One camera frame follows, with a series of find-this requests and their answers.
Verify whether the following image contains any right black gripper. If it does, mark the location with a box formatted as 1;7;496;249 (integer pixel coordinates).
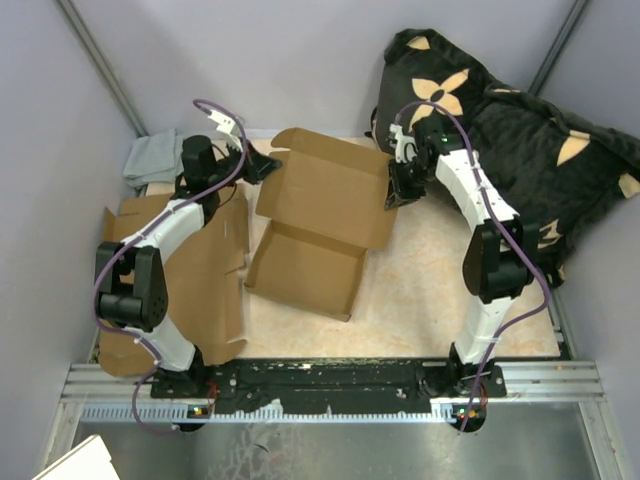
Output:
384;159;434;212

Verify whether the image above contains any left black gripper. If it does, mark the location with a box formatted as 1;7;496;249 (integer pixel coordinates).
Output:
208;137;281;190

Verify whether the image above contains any brown cardboard box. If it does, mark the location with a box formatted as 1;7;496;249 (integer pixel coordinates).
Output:
245;128;397;322
98;186;249;377

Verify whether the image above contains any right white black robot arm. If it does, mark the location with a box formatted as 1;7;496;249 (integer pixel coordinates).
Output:
385;118;537;396

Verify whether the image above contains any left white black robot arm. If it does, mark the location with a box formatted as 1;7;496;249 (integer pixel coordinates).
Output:
94;134;283;397

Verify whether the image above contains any grey folded cloth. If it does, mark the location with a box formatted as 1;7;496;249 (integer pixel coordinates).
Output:
123;129;184;188

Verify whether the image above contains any black plush flower cushion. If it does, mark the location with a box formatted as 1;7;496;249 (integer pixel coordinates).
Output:
371;29;639;288

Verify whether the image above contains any white board corner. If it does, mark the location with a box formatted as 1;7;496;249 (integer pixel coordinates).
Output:
35;435;120;480

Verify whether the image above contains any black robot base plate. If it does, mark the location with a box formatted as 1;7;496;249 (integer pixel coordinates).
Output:
151;358;507;432

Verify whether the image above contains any right grey corner post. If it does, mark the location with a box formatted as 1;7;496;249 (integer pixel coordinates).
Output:
528;0;592;96

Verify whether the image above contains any grey corner post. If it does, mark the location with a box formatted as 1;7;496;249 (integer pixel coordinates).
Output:
53;0;148;137
528;0;592;96

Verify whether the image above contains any left grey corner post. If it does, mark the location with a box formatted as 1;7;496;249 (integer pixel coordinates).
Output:
53;0;148;137

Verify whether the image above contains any aluminium rail frame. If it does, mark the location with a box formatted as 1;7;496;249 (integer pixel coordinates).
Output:
43;359;631;479

